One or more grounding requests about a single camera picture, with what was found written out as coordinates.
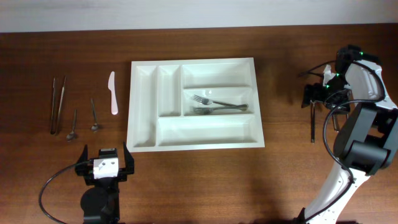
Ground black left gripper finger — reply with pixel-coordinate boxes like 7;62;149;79
77;144;88;165
123;142;134;170

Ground metal fork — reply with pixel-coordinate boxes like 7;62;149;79
192;104;248;115
310;101;315;144
192;95;234;106

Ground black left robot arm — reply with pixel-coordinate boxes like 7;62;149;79
75;144;134;223

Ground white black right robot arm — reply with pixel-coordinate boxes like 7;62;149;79
127;45;397;223

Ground large metal spoon left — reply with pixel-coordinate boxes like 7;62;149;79
332;113;340;133

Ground small metal teaspoon left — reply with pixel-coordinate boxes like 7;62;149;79
66;109;77;142

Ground small metal teaspoon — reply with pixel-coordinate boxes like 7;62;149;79
90;98;99;132
66;109;77;142

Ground small metal teaspoon right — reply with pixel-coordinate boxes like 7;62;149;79
90;98;99;132

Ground metal tweezers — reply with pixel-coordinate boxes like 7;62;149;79
50;77;67;135

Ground white cutlery tray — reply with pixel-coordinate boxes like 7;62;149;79
127;58;265;152

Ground pink plastic knife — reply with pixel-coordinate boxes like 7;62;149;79
108;72;119;115

